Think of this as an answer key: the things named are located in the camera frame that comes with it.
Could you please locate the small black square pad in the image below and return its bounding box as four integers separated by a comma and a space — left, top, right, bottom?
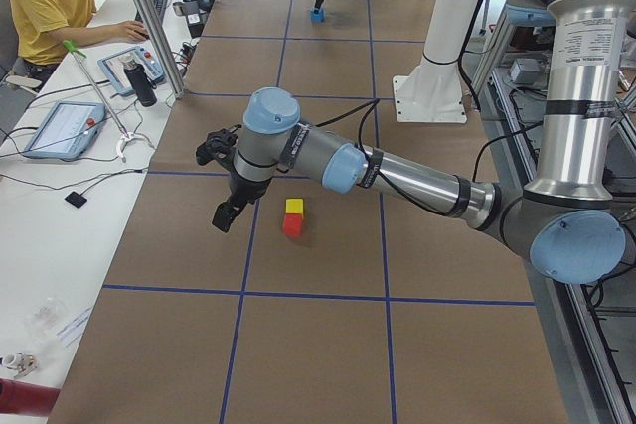
65, 191, 87, 209

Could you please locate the red cylinder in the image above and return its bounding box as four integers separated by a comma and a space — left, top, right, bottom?
0, 378, 60, 417

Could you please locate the person in yellow shirt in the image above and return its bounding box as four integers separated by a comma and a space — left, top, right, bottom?
10, 0, 148, 66

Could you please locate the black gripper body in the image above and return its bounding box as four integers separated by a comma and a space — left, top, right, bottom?
228, 168, 271, 210

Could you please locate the far teach pendant tablet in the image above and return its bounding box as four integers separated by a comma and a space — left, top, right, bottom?
97, 47, 165, 96

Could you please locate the silver aluminium post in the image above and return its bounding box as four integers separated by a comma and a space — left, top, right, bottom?
133, 0, 185, 99

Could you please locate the green handled reacher grabber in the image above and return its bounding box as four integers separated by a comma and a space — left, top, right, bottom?
63, 40, 155, 162

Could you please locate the teach pendant tablet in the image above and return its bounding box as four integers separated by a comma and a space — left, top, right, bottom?
97, 47, 165, 96
22, 101, 105, 160

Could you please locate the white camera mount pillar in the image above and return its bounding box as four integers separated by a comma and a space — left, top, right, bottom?
393, 0, 481, 124

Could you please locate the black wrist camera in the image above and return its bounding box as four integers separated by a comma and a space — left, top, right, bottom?
195, 124, 241, 170

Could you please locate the blue block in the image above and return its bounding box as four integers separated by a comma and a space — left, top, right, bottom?
310, 8, 325, 23

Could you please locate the yellow block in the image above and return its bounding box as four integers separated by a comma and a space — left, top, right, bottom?
285, 198, 304, 219

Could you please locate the red block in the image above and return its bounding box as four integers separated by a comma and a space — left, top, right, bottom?
282, 213, 304, 237

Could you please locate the black water bottle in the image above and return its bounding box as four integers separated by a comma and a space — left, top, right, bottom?
120, 54, 157, 107

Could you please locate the near teach pendant tablet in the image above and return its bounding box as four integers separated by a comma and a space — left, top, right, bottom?
22, 101, 105, 160

